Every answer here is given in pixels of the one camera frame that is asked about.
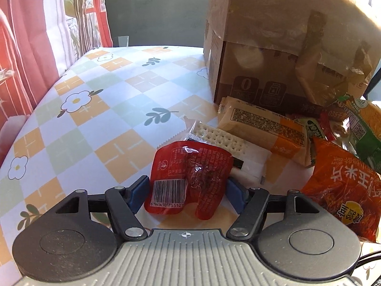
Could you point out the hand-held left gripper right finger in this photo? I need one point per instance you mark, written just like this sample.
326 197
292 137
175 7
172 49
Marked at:
236 195

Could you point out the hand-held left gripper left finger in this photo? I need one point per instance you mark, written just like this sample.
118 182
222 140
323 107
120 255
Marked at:
139 193

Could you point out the red snack packet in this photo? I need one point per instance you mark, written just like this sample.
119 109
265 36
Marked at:
190 178

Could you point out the brown cardboard box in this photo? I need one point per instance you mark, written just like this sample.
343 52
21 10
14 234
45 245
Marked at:
238 74

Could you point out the clear wrapped cracker packet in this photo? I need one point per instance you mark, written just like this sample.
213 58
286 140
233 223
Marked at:
220 140

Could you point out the yellow and orange cake packet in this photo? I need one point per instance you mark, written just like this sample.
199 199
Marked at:
265 125

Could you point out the checkered floral tablecloth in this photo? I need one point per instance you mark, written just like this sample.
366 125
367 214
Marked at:
119 110

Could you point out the orange corn chip bag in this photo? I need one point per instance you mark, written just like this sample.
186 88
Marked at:
345 190

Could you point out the large green snack bag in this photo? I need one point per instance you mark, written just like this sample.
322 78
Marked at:
364 128

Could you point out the small white container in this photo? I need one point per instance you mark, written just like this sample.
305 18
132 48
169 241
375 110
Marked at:
121 41

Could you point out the printed pink curtain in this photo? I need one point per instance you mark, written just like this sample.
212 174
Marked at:
23 50

